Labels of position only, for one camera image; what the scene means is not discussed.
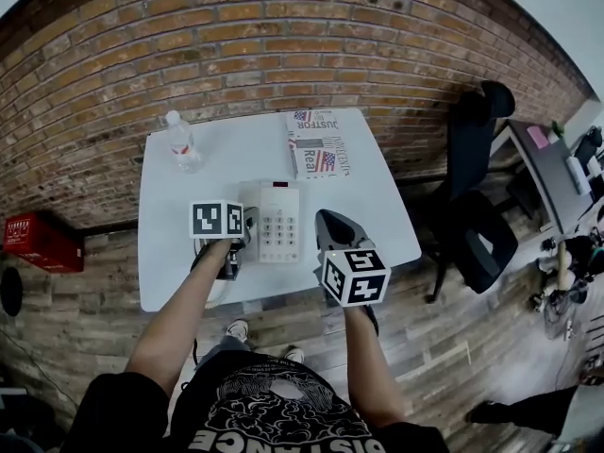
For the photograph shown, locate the red box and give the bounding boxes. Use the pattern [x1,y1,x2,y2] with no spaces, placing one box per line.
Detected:
[2,211,86,275]

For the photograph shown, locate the clear plastic water bottle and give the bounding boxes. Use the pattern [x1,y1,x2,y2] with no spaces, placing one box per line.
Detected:
[164,109,205,175]

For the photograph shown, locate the white square table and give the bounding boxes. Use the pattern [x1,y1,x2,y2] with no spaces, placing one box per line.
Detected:
[137,108,423,313]

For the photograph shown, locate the grey top desk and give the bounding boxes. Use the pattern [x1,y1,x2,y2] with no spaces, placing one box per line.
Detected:
[490,119,596,235]

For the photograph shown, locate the person's right forearm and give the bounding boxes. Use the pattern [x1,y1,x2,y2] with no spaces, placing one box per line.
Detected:
[342,304,408,428]

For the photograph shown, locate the person's left forearm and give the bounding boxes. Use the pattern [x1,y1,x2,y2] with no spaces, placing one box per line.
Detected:
[125,238,244,398]

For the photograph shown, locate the black office chair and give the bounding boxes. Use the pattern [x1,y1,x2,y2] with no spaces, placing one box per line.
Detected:
[421,80,520,304]

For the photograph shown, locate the black printed t-shirt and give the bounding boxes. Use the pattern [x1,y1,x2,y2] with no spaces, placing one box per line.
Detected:
[60,349,449,453]

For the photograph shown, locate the white box device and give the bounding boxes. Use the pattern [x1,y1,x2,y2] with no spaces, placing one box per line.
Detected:
[564,156,593,196]

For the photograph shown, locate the person's left shoe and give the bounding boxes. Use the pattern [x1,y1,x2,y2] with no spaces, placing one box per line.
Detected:
[225,318,250,344]

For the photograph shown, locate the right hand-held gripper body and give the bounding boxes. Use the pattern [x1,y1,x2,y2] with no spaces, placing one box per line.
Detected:
[313,248,393,338]

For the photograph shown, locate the white telephone base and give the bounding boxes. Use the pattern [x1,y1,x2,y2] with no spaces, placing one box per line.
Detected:
[238,179,302,263]

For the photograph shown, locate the small flag print book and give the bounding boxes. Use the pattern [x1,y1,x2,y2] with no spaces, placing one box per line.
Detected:
[288,134,353,181]

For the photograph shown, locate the black round disc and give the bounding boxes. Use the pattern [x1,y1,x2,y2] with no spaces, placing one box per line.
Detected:
[0,266,25,318]

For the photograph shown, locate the grey trousers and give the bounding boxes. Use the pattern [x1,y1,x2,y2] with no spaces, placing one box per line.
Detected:
[195,335,252,372]

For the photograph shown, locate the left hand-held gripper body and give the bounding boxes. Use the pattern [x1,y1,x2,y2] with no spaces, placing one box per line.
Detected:
[189,199,246,281]

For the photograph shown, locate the pink notebook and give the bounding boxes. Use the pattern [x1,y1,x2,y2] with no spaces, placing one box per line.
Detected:
[526,125,551,150]

